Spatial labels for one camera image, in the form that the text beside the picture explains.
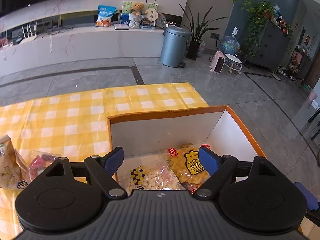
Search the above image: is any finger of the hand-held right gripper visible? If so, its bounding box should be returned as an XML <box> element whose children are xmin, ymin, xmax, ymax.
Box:
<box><xmin>294</xmin><ymin>182</ymin><xmax>320</xmax><ymax>211</ymax></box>

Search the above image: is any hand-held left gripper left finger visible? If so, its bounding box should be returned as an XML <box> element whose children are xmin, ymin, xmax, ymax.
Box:
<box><xmin>42</xmin><ymin>147</ymin><xmax>128</xmax><ymax>199</ymax></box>

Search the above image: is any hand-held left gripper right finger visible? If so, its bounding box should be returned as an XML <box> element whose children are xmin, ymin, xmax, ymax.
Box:
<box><xmin>194</xmin><ymin>146</ymin><xmax>281</xmax><ymax>199</ymax></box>

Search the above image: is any yellow waffle snack bag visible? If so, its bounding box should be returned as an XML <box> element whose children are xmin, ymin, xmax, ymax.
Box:
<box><xmin>167</xmin><ymin>144</ymin><xmax>213</xmax><ymax>186</ymax></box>

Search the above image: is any white puffed snack packet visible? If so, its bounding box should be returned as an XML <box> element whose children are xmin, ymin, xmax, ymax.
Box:
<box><xmin>122</xmin><ymin>159</ymin><xmax>185</xmax><ymax>197</ymax></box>

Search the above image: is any orange cardboard box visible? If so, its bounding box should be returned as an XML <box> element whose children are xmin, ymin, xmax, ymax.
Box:
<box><xmin>107</xmin><ymin>105</ymin><xmax>268</xmax><ymax>198</ymax></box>

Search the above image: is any yellow checked tablecloth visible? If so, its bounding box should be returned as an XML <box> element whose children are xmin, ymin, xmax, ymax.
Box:
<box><xmin>0</xmin><ymin>82</ymin><xmax>209</xmax><ymax>240</ymax></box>

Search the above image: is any pink space heater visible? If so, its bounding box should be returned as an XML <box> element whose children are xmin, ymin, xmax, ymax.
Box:
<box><xmin>209</xmin><ymin>51</ymin><xmax>226</xmax><ymax>74</ymax></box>

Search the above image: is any white round stool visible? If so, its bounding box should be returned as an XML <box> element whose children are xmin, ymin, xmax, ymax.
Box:
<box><xmin>224</xmin><ymin>53</ymin><xmax>243</xmax><ymax>75</ymax></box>

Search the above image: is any green white snack bag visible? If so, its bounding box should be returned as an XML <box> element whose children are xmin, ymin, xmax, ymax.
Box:
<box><xmin>0</xmin><ymin>134</ymin><xmax>29</xmax><ymax>189</ymax></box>

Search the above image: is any white marble media console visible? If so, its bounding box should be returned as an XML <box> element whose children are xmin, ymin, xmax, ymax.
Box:
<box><xmin>0</xmin><ymin>26</ymin><xmax>165</xmax><ymax>78</ymax></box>

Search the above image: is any water jug with pump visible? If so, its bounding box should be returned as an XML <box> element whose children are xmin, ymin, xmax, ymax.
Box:
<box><xmin>221</xmin><ymin>27</ymin><xmax>240</xmax><ymax>55</ymax></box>

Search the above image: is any blue grey trash can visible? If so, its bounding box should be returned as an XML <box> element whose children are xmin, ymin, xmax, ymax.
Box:
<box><xmin>159</xmin><ymin>25</ymin><xmax>191</xmax><ymax>68</ymax></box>

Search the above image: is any grey cabinet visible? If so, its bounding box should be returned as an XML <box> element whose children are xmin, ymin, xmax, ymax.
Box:
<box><xmin>246</xmin><ymin>20</ymin><xmax>292</xmax><ymax>72</ymax></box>

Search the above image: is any potted long-leaf plant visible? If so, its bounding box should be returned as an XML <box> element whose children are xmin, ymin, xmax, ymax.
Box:
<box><xmin>179</xmin><ymin>4</ymin><xmax>228</xmax><ymax>61</ymax></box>

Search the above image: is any large blue snack bag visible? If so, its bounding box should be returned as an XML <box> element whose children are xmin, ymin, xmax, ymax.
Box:
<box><xmin>95</xmin><ymin>5</ymin><xmax>117</xmax><ymax>28</ymax></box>

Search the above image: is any pothos plant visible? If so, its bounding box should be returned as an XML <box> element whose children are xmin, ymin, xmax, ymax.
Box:
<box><xmin>241</xmin><ymin>0</ymin><xmax>275</xmax><ymax>58</ymax></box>

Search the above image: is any white router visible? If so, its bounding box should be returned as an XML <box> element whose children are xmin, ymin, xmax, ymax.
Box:
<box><xmin>19</xmin><ymin>21</ymin><xmax>38</xmax><ymax>45</ymax></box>

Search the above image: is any round paper fan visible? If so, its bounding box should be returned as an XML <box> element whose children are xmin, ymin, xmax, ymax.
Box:
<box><xmin>147</xmin><ymin>7</ymin><xmax>158</xmax><ymax>27</ymax></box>

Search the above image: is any green picture board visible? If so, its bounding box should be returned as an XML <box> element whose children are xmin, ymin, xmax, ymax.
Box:
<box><xmin>121</xmin><ymin>1</ymin><xmax>159</xmax><ymax>28</ymax></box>

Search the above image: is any teddy bear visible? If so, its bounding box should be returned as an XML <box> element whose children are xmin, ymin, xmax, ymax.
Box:
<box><xmin>128</xmin><ymin>2</ymin><xmax>145</xmax><ymax>15</ymax></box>

